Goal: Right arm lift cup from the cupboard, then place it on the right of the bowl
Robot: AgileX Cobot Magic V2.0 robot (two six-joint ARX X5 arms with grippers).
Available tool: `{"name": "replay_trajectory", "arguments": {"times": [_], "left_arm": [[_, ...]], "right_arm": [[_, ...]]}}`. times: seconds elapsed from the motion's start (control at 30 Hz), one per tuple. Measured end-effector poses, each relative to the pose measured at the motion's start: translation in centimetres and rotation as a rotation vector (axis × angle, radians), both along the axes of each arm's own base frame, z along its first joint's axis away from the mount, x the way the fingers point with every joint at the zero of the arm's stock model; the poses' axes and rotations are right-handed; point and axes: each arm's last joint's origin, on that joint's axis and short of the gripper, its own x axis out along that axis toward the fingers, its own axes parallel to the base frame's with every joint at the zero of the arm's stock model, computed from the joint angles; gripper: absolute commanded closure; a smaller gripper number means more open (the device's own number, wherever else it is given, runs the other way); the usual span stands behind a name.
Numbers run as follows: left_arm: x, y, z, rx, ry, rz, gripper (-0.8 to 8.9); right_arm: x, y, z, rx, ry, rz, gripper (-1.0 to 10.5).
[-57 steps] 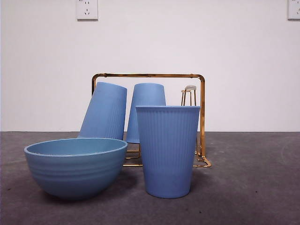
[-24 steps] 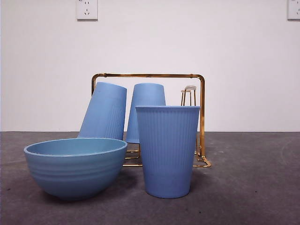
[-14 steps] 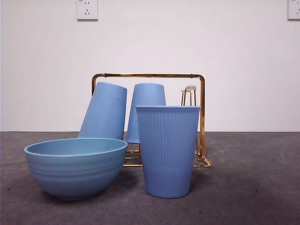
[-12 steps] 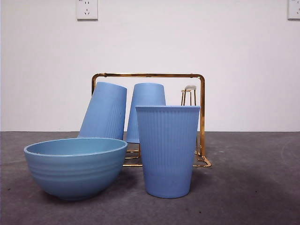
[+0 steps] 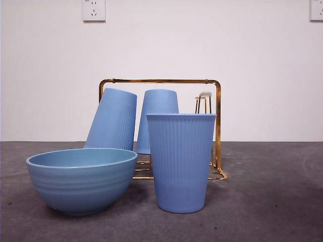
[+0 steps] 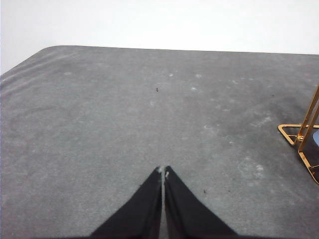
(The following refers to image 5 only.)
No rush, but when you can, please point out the gold wire cup rack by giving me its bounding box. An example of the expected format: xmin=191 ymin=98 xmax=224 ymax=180
xmin=97 ymin=78 xmax=229 ymax=182

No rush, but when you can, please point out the blue ribbed plastic cup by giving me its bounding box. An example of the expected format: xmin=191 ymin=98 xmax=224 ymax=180
xmin=84 ymin=87 xmax=138 ymax=151
xmin=145 ymin=113 xmax=217 ymax=214
xmin=135 ymin=89 xmax=180 ymax=155

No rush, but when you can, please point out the white wall socket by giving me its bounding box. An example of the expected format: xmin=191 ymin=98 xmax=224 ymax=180
xmin=82 ymin=0 xmax=106 ymax=22
xmin=310 ymin=0 xmax=323 ymax=22

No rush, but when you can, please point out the light blue ridged bowl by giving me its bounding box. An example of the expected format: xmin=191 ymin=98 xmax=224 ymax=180
xmin=25 ymin=148 xmax=139 ymax=217

